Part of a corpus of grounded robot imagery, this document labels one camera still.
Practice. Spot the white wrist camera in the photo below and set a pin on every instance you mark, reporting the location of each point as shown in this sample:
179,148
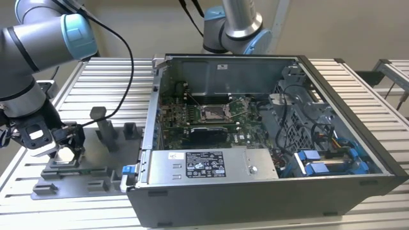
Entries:
44,148

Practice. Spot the CPU socket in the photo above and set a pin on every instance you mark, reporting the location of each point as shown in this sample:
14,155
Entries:
212,113

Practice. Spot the blue case latch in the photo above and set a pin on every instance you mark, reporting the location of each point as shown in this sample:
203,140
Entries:
127,170

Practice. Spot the hard disk in blue carrier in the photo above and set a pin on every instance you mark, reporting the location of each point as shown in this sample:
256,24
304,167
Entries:
316,169
311,155

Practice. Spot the green motherboard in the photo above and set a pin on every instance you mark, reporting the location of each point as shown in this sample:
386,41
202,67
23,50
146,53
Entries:
252,130

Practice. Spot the grey power supply unit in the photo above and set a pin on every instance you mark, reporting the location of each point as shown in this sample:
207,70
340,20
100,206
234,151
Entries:
236,167

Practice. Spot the silver CPU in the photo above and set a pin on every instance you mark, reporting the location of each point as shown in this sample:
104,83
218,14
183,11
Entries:
66,155

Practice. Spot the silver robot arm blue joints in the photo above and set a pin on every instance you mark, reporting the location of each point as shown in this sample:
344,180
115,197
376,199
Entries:
32,38

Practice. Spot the grey parts rack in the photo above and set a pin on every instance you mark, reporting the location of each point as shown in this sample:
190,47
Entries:
92,160

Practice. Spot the green RAM stick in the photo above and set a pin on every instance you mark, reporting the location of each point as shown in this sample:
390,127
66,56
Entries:
83,171

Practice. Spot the metal slat side table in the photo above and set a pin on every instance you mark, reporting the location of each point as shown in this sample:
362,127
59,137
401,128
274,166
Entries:
395,68

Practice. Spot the black and silver PC case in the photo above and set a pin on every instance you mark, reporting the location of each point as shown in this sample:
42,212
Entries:
224,206

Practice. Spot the black graphics card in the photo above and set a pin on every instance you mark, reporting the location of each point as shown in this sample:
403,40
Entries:
208,137

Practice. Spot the grey metal disk bay cage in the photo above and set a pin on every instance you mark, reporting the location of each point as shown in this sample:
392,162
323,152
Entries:
303,134

